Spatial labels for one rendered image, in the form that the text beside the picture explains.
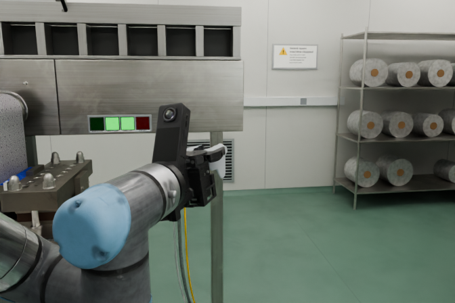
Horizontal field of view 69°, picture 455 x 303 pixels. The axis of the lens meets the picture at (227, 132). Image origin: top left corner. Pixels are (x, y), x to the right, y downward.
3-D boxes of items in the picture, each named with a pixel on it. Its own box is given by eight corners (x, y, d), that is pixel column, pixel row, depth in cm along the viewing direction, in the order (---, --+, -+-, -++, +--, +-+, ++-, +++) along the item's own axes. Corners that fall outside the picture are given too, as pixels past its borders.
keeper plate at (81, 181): (76, 207, 119) (74, 178, 117) (84, 197, 129) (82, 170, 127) (83, 207, 119) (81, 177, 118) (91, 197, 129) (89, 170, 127)
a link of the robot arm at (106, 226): (49, 271, 35) (41, 193, 33) (117, 227, 45) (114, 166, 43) (111, 287, 32) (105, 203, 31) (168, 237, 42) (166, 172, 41)
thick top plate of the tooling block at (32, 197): (1, 212, 100) (-1, 193, 99) (53, 174, 139) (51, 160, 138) (57, 210, 102) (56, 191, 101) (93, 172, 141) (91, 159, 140)
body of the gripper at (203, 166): (180, 195, 60) (141, 221, 49) (173, 148, 59) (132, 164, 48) (219, 194, 57) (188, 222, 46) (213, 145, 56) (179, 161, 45)
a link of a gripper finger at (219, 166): (227, 170, 66) (201, 184, 58) (223, 141, 66) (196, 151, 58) (240, 171, 65) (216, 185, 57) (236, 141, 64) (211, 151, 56)
